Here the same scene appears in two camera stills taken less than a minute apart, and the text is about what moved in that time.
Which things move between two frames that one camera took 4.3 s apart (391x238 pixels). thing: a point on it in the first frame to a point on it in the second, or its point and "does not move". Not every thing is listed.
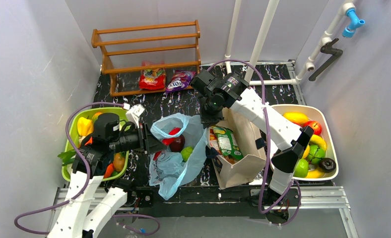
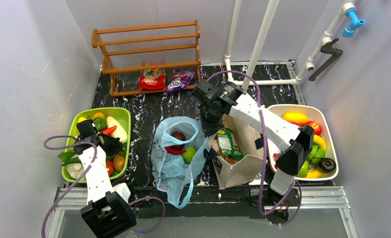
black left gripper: [145, 139] to [113, 144]
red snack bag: [151, 79] does not move
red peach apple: [315, 125] does not move
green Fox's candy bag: [228, 145] does not move
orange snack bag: [213, 141] does not move
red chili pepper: [165, 142] to [171, 151]
